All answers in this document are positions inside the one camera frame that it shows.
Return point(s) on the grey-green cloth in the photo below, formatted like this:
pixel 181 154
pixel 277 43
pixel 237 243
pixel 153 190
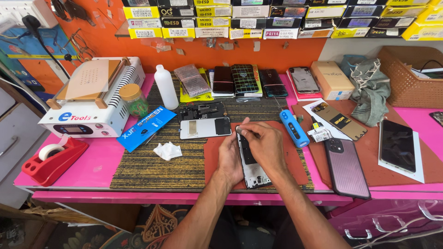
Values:
pixel 370 93

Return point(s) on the patterned floor rug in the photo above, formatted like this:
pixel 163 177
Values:
pixel 152 228

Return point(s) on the white phone back panel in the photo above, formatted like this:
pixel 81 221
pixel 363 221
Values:
pixel 206 128

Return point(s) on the shelf of spare part boxes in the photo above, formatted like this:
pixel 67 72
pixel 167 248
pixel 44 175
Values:
pixel 277 17

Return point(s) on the person's right hand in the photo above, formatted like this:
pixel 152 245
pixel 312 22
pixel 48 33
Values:
pixel 268 148

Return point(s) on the glass jar with yellow lid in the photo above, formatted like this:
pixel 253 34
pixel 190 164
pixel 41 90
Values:
pixel 135 102

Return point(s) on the small red-brown work mat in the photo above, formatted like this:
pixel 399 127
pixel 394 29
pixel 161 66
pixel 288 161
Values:
pixel 290 162

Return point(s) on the white screen separator machine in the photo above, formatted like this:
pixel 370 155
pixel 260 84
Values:
pixel 103 107

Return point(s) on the person's left hand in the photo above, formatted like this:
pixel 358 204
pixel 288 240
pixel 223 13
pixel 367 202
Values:
pixel 228 162

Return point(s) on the pink drawer unit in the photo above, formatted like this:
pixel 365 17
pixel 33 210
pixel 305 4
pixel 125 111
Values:
pixel 387 221

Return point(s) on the hanging tools on wall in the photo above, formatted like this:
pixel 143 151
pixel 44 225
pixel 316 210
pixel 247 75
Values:
pixel 72 12

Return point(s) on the small black yellow glue tube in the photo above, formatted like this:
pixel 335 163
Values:
pixel 318 133

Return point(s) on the white plastic bottle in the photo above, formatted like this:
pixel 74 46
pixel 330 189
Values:
pixel 166 88

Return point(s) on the brown woven basket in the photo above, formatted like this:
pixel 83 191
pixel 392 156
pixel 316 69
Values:
pixel 405 86

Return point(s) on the white paper card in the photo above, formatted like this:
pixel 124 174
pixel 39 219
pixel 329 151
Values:
pixel 419 166

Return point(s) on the crumpled white tissue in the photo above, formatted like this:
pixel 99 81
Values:
pixel 168 151

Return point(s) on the yellow flat packet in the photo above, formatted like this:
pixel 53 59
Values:
pixel 195 98

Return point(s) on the dark phone with patterned case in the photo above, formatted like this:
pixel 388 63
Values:
pixel 437 117

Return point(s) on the white green flat packet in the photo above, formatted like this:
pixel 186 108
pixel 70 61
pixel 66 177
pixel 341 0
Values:
pixel 259 90

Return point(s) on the pink flat packet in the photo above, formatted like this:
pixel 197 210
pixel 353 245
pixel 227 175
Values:
pixel 306 96

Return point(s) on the black phone middle frame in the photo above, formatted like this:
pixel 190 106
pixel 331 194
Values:
pixel 202 111

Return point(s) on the large brown work mat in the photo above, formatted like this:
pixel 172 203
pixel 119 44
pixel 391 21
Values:
pixel 373 162

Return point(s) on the blue electric screwdriver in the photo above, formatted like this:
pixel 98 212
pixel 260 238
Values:
pixel 294 128

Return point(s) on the black screen phone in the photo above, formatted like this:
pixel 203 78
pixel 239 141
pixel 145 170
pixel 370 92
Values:
pixel 398 145

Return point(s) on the blue wall poster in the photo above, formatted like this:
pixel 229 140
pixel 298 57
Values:
pixel 20 43

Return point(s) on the phone in purple ribbed case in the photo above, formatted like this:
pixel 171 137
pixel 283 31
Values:
pixel 348 169

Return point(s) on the white power strip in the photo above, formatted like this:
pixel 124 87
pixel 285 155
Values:
pixel 24 10

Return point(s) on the silver phone housing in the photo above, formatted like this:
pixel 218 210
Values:
pixel 304 80

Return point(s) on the dark glossy phone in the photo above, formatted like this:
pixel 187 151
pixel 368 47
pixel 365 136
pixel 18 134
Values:
pixel 223 79

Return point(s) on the white tape roll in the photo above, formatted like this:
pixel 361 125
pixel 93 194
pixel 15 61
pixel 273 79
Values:
pixel 50 151

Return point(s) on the bubble wrap packet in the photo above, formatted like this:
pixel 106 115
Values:
pixel 192 80

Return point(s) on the beige cardboard box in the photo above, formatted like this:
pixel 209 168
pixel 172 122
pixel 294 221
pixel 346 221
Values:
pixel 332 80

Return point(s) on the red tape dispenser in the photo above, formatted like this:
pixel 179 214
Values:
pixel 58 166

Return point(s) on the grey drawer cabinet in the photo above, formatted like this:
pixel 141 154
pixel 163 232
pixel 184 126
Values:
pixel 17 138

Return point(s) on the dark green phone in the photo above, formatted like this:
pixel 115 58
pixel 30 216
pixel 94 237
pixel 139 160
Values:
pixel 273 83

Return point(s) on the blue screen packet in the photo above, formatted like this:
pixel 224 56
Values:
pixel 145 128

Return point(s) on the person's right fingers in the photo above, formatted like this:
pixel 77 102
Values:
pixel 251 130

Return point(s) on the white phone display frame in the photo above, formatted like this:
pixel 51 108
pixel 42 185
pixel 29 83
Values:
pixel 252 169

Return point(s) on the white printed paper sheet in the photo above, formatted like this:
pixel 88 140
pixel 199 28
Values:
pixel 311 108

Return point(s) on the phone with grid pattern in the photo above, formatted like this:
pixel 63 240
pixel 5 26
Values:
pixel 244 79

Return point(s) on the small metal pry tool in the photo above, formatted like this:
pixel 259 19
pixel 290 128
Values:
pixel 238 129

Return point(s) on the yellow black striped mat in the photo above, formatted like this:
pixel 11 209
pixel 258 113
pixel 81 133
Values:
pixel 155 169

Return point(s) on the blue plastic basket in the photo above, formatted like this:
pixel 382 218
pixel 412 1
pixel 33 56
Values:
pixel 348 64

